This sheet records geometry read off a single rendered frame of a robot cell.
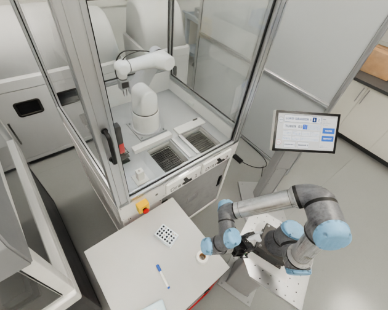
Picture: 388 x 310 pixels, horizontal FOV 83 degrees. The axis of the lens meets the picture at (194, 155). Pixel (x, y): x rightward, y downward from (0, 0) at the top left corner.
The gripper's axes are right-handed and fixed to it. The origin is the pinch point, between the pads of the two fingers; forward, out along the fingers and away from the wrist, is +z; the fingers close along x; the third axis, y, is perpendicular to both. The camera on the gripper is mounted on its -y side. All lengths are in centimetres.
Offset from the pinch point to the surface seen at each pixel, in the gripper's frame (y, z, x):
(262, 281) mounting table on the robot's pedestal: 10.4, 12.8, -20.9
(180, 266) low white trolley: -12.0, -27.4, -33.6
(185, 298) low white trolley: 3.4, -27.6, -38.5
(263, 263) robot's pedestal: 2.7, 16.9, -16.4
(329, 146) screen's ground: -41, 79, 56
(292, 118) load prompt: -59, 46, 63
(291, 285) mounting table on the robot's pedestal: 17.4, 26.8, -16.1
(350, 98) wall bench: -139, 228, 115
